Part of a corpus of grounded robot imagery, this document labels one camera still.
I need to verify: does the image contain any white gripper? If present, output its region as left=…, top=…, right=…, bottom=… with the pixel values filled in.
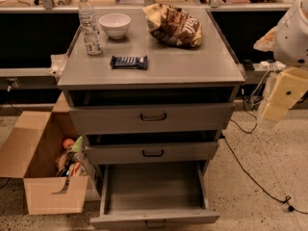
left=259, top=67, right=308, bottom=122

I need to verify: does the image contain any blue rxbar blueberry bar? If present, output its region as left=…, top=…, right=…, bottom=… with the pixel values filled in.
left=110, top=56, right=148, bottom=70

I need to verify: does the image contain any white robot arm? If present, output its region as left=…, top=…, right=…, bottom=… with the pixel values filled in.
left=253, top=0, right=308, bottom=128

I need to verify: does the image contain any grey middle drawer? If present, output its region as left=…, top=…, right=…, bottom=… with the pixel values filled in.
left=85, top=141, right=218, bottom=165

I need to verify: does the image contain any grey drawer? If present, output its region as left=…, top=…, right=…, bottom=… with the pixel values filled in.
left=85, top=141, right=218, bottom=165
left=90, top=162, right=219, bottom=230
left=69, top=103, right=234, bottom=135

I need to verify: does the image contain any grey drawer cabinet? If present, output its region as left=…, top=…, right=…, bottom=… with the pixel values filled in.
left=57, top=7, right=246, bottom=166

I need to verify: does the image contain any grey top drawer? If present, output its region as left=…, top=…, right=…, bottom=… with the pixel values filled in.
left=69, top=103, right=234, bottom=135

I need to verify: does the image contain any grey bottom drawer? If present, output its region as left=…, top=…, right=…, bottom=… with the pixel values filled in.
left=90, top=162, right=219, bottom=230

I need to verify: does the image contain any white power strip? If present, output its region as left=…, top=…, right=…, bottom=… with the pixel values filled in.
left=273, top=62, right=286, bottom=70

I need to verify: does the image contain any white power adapter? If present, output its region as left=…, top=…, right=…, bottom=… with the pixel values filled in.
left=259, top=61, right=270, bottom=69

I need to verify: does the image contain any brown chip bag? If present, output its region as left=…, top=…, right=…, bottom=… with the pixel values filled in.
left=143, top=4, right=203, bottom=48

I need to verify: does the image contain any white ceramic bowl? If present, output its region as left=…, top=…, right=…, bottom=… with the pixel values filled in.
left=98, top=13, right=131, bottom=39

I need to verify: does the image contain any green item in box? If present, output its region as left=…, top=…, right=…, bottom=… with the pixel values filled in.
left=71, top=136, right=84, bottom=153

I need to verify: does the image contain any clear plastic water bottle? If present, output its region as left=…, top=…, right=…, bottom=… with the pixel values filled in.
left=78, top=0, right=102, bottom=56

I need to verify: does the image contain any orange fruit in box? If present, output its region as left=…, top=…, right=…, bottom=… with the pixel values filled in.
left=63, top=139, right=74, bottom=150

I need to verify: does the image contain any brown cardboard box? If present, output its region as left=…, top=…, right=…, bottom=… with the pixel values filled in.
left=0, top=95, right=88, bottom=215

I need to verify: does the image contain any black floor cable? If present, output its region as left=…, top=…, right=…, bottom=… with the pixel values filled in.
left=220, top=99, right=308, bottom=216

